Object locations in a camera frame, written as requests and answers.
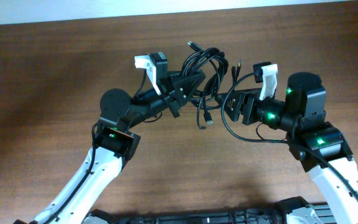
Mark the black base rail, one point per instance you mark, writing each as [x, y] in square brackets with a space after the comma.
[292, 210]

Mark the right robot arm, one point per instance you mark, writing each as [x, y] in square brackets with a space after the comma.
[320, 147]

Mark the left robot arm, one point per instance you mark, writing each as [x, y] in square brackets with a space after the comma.
[114, 144]

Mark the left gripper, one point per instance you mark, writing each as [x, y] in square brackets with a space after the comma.
[185, 92]

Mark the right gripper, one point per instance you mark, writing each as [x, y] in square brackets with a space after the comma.
[248, 109]

